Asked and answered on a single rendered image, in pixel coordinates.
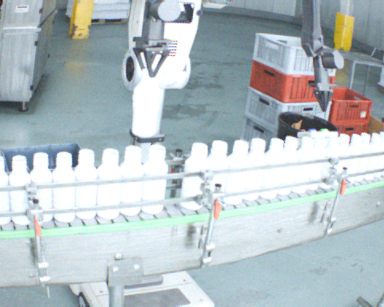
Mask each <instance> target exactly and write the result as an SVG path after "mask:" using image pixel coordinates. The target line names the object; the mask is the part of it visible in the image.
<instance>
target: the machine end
mask: <svg viewBox="0 0 384 307"><path fill-rule="evenodd" d="M56 1H57V0H2V1H0V3H1V2H3V3H2V4H0V5H2V16H1V21H0V101H4V102H5V101H10V102H14V101H17V102H22V107H20V108H19V109H18V110H19V111H20V112H27V111H28V110H29V109H28V107H25V103H26V102H29V101H30V98H31V97H32V96H33V94H34V93H35V92H36V91H37V89H35V88H36V87H37V85H38V83H39V81H40V78H42V77H44V74H42V73H43V72H44V70H45V68H46V66H47V59H48V58H49V56H50V54H49V49H50V36H51V29H52V27H53V24H54V15H56V13H57V12H58V9H55V4H56Z"/></svg>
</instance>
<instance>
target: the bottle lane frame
mask: <svg viewBox="0 0 384 307"><path fill-rule="evenodd" d="M336 193H337V191H333V190H332V191H331V192H324V193H316V195H312V196H310V195H308V194H307V196H306V197H299V196H298V197H296V198H295V199H290V198H289V200H285V201H280V199H279V201H276V202H271V203H270V202H268V204H264V205H260V204H258V205H252V206H248V205H246V207H242V208H240V209H237V208H236V207H234V209H229V210H224V209H222V210H221V211H220V214H219V217H218V219H215V222H214V230H213V234H212V239H211V241H212V242H213V243H214V244H215V248H214V250H213V253H212V257H211V258H212V261H211V263H210V264H207V265H206V267H211V266H215V265H222V264H226V263H231V262H235V261H242V260H246V259H247V258H250V257H257V256H262V255H266V254H270V253H273V252H277V251H281V250H284V249H289V248H291V247H295V246H300V245H304V244H306V243H310V242H313V241H318V240H319V239H323V238H324V237H323V235H324V233H323V230H324V229H325V227H324V225H323V224H322V217H323V214H324V213H326V210H325V208H326V203H327V202H328V201H331V204H330V208H329V209H328V210H329V213H330V212H331V209H332V206H333V203H334V199H335V195H336ZM195 212H196V211H195ZM209 215H210V211H209V213H197V212H196V214H193V215H184V214H183V213H182V216H181V217H171V216H170V215H169V214H168V216H169V217H168V218H163V219H157V218H156V217H154V219H151V220H145V221H143V220H142V219H141V218H140V221H134V222H132V221H128V220H127V219H126V222H123V223H114V222H113V221H112V220H111V223H110V224H106V225H103V224H100V223H99V222H98V221H97V225H85V224H84V223H82V224H83V226H81V225H80V226H75V227H73V226H71V225H70V224H69V226H68V227H60V228H58V227H57V226H56V225H55V226H54V228H51V229H49V228H46V229H44V228H43V227H42V228H41V231H42V234H41V239H42V241H44V246H45V251H44V252H43V256H44V255H46V262H48V264H49V267H47V275H48V276H49V277H50V281H48V282H49V283H46V286H55V285H73V284H83V283H85V284H86V283H93V282H96V283H97V282H100V281H101V282H104V281H108V275H107V274H108V265H109V264H110V263H111V262H112V261H113V260H118V259H123V258H124V259H127V258H131V257H138V258H139V259H140V260H141V261H143V274H142V277H151V276H155V275H163V274H168V273H179V272H182V271H187V270H191V269H201V268H200V261H199V258H200V257H201V256H202V253H201V249H199V243H200V239H203V235H202V226H203V225H208V220H209ZM334 216H336V221H335V223H334V225H333V229H332V233H331V234H328V236H327V237H331V236H333V235H336V234H340V233H344V232H346V231H349V230H352V229H357V228H358V227H362V226H364V225H370V224H371V223H373V222H376V221H381V220H384V181H376V182H372V183H369V184H367V185H360V186H354V187H350V188H349V187H347V188H346V189H345V192H344V194H343V195H341V194H340V198H339V199H338V205H337V208H336V211H335V215H334ZM36 286H37V287H39V286H40V285H39V279H38V266H37V256H36V248H35V240H34V229H30V228H29V227H28V226H27V229H24V230H22V229H20V230H16V229H15V227H14V230H12V231H11V230H8V231H5V230H3V229H1V228H0V289H8V288H10V289H11V288H25V287H27V288H28V287H36ZM46 286H45V287H46Z"/></svg>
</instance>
